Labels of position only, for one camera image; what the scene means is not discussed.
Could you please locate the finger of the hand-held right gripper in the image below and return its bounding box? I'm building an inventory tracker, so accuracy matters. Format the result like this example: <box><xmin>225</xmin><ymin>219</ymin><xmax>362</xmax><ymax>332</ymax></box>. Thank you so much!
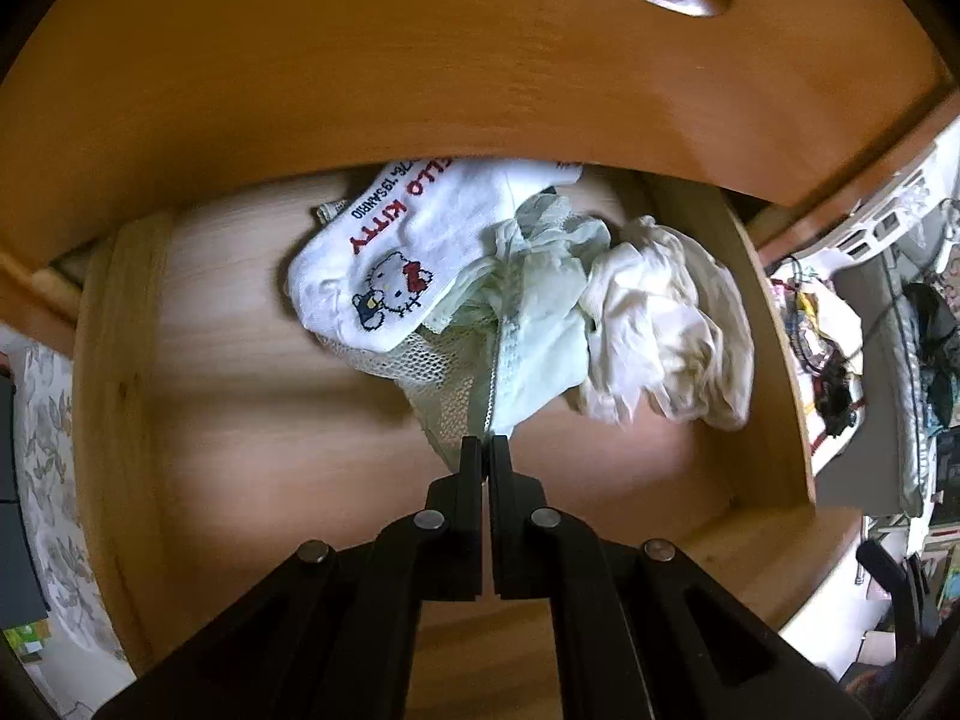
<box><xmin>855</xmin><ymin>540</ymin><xmax>923</xmax><ymax>646</ymax></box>

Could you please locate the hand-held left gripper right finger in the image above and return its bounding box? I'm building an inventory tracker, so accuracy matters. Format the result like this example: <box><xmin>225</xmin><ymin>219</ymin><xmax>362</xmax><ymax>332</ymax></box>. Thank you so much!
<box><xmin>487</xmin><ymin>435</ymin><xmax>875</xmax><ymax>720</ymax></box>

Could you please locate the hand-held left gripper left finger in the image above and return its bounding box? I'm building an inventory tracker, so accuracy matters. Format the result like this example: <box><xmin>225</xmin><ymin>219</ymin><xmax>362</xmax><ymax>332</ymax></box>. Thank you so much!
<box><xmin>90</xmin><ymin>436</ymin><xmax>485</xmax><ymax>720</ymax></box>

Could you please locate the pale green lace underwear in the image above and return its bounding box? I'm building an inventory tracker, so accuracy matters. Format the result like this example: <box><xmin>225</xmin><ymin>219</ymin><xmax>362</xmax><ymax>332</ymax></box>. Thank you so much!
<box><xmin>319</xmin><ymin>195</ymin><xmax>612</xmax><ymax>466</ymax></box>

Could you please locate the wooden drawer without handle recess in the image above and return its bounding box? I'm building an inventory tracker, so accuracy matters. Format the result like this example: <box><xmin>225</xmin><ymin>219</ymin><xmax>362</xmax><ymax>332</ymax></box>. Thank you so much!
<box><xmin>71</xmin><ymin>165</ymin><xmax>863</xmax><ymax>720</ymax></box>

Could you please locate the cream white garment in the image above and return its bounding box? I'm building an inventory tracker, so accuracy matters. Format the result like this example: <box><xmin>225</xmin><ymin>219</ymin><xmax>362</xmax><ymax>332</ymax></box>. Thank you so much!
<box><xmin>574</xmin><ymin>215</ymin><xmax>755</xmax><ymax>432</ymax></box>

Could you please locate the cartoon cat white sock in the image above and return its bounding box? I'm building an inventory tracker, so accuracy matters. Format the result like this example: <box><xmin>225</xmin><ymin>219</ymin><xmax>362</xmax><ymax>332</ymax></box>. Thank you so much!
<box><xmin>287</xmin><ymin>154</ymin><xmax>586</xmax><ymax>353</ymax></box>

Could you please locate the grey sofa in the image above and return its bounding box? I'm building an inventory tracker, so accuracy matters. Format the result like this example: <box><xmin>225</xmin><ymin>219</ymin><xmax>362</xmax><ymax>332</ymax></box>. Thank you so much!
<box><xmin>814</xmin><ymin>262</ymin><xmax>960</xmax><ymax>518</ymax></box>

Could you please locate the pile of dark clothes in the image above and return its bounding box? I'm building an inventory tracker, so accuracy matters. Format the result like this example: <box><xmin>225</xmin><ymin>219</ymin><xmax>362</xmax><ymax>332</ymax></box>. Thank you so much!
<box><xmin>904</xmin><ymin>281</ymin><xmax>960</xmax><ymax>458</ymax></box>

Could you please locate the pile of small clutter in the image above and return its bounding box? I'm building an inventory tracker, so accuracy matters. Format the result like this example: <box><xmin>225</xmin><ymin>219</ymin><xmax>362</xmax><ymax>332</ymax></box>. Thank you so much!
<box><xmin>772</xmin><ymin>255</ymin><xmax>863</xmax><ymax>458</ymax></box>

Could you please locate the white cutout rack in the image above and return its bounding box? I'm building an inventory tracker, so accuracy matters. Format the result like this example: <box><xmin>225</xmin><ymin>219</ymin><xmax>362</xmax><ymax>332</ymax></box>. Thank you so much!
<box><xmin>832</xmin><ymin>157</ymin><xmax>960</xmax><ymax>263</ymax></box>

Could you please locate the grey floral bed sheet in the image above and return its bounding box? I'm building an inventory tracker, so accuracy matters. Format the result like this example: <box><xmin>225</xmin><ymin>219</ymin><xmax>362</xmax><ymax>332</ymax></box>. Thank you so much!
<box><xmin>11</xmin><ymin>345</ymin><xmax>132</xmax><ymax>665</ymax></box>

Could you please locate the dark grey panel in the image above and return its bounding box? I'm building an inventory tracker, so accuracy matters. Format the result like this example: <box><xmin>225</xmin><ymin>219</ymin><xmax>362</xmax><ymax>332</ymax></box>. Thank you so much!
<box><xmin>0</xmin><ymin>371</ymin><xmax>50</xmax><ymax>623</ymax></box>

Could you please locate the green packet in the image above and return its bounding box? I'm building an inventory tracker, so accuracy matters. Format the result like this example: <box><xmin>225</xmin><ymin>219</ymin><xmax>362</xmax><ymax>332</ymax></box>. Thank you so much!
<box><xmin>2</xmin><ymin>621</ymin><xmax>52</xmax><ymax>665</ymax></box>

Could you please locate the wooden drawer with handle recess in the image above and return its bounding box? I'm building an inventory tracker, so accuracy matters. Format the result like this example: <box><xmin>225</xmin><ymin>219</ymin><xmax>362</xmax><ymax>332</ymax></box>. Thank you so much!
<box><xmin>0</xmin><ymin>0</ymin><xmax>960</xmax><ymax>271</ymax></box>

